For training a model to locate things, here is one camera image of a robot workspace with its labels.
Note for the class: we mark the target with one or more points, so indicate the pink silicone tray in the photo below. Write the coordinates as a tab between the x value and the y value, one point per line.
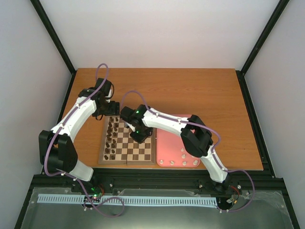
170	147

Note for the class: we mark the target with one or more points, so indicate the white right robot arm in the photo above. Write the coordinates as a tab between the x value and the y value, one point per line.
196	138

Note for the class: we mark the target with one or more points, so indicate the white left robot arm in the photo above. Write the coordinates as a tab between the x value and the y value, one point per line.
57	151

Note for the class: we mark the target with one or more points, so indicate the dark queen piece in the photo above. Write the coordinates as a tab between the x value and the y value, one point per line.
109	136

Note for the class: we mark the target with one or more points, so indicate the light blue cable duct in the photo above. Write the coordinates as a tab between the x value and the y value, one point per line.
131	201

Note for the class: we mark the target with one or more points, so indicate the wooden chess board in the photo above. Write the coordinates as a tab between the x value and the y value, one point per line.
123	150

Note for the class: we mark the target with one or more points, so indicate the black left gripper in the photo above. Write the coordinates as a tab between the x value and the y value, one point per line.
112	111

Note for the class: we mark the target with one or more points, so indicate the black aluminium frame rail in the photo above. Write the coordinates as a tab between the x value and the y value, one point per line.
113	180

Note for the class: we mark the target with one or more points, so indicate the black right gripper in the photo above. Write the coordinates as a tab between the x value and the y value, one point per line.
139	140

